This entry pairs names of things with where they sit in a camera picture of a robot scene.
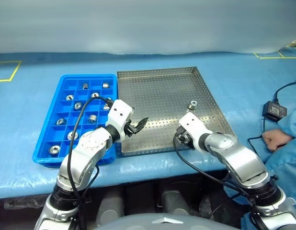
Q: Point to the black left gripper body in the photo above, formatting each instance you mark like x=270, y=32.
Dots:
x=130, y=129

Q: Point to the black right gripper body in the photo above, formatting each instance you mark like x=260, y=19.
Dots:
x=183, y=137

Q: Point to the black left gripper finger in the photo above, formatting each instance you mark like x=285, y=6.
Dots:
x=139, y=129
x=142, y=121

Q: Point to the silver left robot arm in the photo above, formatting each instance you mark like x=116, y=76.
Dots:
x=90, y=143

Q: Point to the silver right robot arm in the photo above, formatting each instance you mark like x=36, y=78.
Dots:
x=239, y=158

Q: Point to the blue compartment tray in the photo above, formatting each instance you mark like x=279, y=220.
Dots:
x=52, y=112

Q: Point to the bare person hand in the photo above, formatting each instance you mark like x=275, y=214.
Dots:
x=276, y=139

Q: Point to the metal bearing on metal tray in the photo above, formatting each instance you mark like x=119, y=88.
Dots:
x=193, y=105

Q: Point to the perforated metal tray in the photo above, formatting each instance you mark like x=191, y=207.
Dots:
x=157, y=95

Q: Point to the blue plastic table cover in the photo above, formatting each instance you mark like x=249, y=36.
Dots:
x=162, y=165

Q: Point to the dark grey rounded shape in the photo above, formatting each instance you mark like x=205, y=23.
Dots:
x=112, y=208
x=173, y=203

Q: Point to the black power adapter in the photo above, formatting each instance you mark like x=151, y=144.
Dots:
x=273, y=110

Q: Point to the grey robot torso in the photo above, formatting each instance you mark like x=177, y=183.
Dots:
x=162, y=222

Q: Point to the small white object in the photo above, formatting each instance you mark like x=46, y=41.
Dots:
x=293, y=43

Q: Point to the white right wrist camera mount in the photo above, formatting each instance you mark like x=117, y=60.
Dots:
x=192, y=124

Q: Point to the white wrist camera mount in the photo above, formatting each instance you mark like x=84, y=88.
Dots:
x=118, y=115
x=192, y=124

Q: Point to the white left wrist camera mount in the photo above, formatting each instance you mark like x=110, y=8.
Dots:
x=118, y=115

